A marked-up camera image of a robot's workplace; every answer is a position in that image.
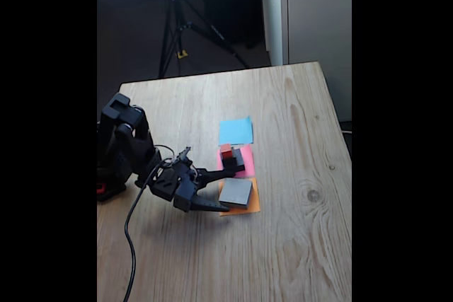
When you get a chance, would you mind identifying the small dark grey cube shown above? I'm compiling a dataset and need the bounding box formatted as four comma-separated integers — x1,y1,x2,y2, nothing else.
222,150,238,169

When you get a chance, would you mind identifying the large grey square block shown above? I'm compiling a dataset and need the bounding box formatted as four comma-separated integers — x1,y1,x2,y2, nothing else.
219,178,253,210

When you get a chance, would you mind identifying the medium black square block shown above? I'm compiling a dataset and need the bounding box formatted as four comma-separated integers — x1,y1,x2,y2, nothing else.
222,149,246,175

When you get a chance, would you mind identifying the pink paper sheet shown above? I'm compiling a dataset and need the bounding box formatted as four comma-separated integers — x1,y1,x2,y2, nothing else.
216,144,256,180

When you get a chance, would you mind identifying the orange paper sheet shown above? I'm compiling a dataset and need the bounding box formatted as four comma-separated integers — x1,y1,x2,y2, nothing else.
218,177,261,217

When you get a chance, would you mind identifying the blue paper sheet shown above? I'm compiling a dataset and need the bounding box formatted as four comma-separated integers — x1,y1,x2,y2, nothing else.
218,115,255,146

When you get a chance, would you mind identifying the red black table clamp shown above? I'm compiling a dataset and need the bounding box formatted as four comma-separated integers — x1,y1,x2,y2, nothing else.
96,178,127,202

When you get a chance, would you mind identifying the black tripod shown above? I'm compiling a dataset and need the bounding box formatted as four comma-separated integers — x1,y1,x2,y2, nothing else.
157,0,251,79

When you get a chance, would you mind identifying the white grey cabinet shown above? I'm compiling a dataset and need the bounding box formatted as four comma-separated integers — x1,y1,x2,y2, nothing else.
260,0,352,122

